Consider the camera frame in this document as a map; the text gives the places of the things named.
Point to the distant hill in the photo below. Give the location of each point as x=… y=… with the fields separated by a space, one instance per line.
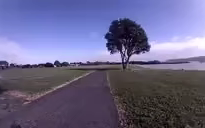
x=196 y=58

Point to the large dark tree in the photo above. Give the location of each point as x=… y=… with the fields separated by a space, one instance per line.
x=126 y=38

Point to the grass field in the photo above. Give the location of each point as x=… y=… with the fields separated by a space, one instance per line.
x=166 y=96
x=36 y=80

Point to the grey asphalt path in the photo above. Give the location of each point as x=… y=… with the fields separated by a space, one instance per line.
x=80 y=103

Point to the water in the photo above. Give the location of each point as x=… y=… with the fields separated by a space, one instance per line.
x=183 y=65

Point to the distant row of trees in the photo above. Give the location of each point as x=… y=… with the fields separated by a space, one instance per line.
x=73 y=63

